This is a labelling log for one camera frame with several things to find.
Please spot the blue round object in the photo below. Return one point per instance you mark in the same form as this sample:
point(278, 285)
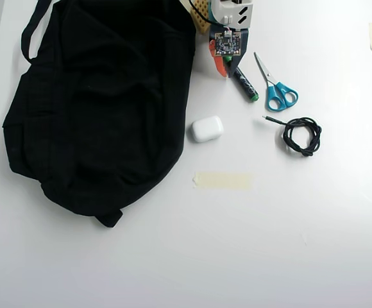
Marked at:
point(274, 93)

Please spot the long beige masking tape strip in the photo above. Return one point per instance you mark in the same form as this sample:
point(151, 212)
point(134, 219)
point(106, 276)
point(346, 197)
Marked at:
point(224, 182)

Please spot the black fabric bag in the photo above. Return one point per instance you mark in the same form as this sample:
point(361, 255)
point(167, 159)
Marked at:
point(93, 112)

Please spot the bare camera circuit board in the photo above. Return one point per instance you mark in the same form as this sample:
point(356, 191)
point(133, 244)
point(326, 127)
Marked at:
point(227, 43)

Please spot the yellow perforated robot part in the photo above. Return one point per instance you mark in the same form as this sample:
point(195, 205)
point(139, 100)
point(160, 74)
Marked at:
point(202, 13)

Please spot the white earbuds case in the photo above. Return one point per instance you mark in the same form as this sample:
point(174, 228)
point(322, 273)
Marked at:
point(206, 128)

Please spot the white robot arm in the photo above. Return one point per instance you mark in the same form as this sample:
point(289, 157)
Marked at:
point(234, 9)

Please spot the dark navy gripper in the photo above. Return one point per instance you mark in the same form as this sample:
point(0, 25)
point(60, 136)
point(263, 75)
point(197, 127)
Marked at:
point(241, 60)

